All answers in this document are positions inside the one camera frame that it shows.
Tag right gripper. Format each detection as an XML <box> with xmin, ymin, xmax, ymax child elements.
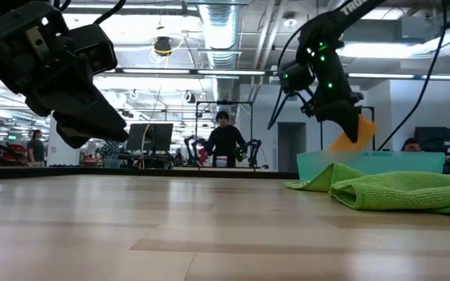
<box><xmin>312</xmin><ymin>91</ymin><xmax>366</xmax><ymax>144</ymax></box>

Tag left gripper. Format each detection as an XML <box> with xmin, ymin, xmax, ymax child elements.
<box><xmin>0</xmin><ymin>0</ymin><xmax>130</xmax><ymax>150</ymax></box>

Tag orange microfiber towel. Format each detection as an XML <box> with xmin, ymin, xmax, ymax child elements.
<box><xmin>328</xmin><ymin>114</ymin><xmax>378</xmax><ymax>152</ymax></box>

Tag green microfiber towel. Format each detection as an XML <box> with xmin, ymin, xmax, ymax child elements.
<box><xmin>285</xmin><ymin>162</ymin><xmax>450</xmax><ymax>215</ymax></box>

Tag teal translucent plastic basket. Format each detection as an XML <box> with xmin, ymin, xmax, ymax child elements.
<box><xmin>296</xmin><ymin>151</ymin><xmax>446</xmax><ymax>183</ymax></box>

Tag white pillar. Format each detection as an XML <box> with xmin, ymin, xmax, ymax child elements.
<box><xmin>46</xmin><ymin>112</ymin><xmax>84</xmax><ymax>168</ymax></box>

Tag person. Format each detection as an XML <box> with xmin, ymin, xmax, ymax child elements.
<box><xmin>203</xmin><ymin>110</ymin><xmax>248</xmax><ymax>169</ymax></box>
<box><xmin>99</xmin><ymin>140</ymin><xmax>123</xmax><ymax>169</ymax></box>
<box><xmin>401</xmin><ymin>137</ymin><xmax>423</xmax><ymax>153</ymax></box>
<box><xmin>27</xmin><ymin>129</ymin><xmax>47</xmax><ymax>168</ymax></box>

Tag dark doorway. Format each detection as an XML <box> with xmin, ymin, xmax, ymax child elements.
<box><xmin>277</xmin><ymin>122</ymin><xmax>307</xmax><ymax>173</ymax></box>

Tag red storage bins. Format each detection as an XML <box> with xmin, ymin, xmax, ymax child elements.
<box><xmin>0</xmin><ymin>142</ymin><xmax>29</xmax><ymax>168</ymax></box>

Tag black monitors on stand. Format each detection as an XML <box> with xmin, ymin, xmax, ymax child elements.
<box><xmin>126</xmin><ymin>123</ymin><xmax>174</xmax><ymax>169</ymax></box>

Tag dark monitor on cart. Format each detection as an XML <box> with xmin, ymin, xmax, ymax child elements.
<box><xmin>412</xmin><ymin>126</ymin><xmax>450</xmax><ymax>173</ymax></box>

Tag black hanging ceiling device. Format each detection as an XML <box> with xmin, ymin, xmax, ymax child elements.
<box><xmin>153</xmin><ymin>35</ymin><xmax>173</xmax><ymax>58</ymax></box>

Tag long ceiling light bar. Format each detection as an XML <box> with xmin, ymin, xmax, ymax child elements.
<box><xmin>115</xmin><ymin>66</ymin><xmax>450</xmax><ymax>81</ymax></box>

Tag black aluminium table frame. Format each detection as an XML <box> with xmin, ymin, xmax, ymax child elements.
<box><xmin>0</xmin><ymin>166</ymin><xmax>300</xmax><ymax>181</ymax></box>

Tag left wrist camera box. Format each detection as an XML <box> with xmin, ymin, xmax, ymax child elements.
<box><xmin>66</xmin><ymin>23</ymin><xmax>119</xmax><ymax>75</ymax></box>

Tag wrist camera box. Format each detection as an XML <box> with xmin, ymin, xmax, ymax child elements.
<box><xmin>278</xmin><ymin>60</ymin><xmax>316</xmax><ymax>94</ymax></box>
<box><xmin>66</xmin><ymin>23</ymin><xmax>119</xmax><ymax>75</ymax></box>

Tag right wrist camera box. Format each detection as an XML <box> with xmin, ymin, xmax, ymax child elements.
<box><xmin>278</xmin><ymin>60</ymin><xmax>316</xmax><ymax>94</ymax></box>

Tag black right camera cable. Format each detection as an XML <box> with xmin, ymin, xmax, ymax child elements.
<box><xmin>266</xmin><ymin>23</ymin><xmax>308</xmax><ymax>132</ymax></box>

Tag black camera cable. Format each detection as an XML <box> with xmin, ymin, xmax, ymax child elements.
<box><xmin>91</xmin><ymin>0</ymin><xmax>127</xmax><ymax>27</ymax></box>
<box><xmin>266</xmin><ymin>23</ymin><xmax>308</xmax><ymax>132</ymax></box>

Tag long black cable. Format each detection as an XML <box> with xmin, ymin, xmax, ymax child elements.
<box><xmin>377</xmin><ymin>0</ymin><xmax>448</xmax><ymax>152</ymax></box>

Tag black left camera cable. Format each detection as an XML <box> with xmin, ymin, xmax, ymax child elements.
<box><xmin>91</xmin><ymin>0</ymin><xmax>127</xmax><ymax>27</ymax></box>

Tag ribbed silver ventilation duct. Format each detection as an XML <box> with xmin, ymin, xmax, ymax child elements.
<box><xmin>198</xmin><ymin>0</ymin><xmax>242</xmax><ymax>103</ymax></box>

